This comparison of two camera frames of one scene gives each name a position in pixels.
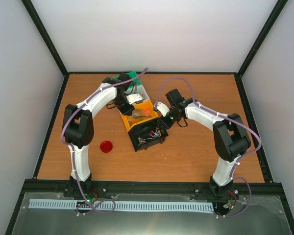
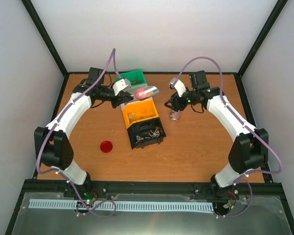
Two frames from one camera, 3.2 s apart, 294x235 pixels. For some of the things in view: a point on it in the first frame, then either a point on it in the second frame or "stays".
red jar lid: [106, 146] stays
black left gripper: [128, 111] -> [120, 100]
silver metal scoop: [138, 113] -> [145, 92]
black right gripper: [165, 125] -> [172, 100]
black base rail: [241, 187] stays
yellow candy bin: [144, 111] stays
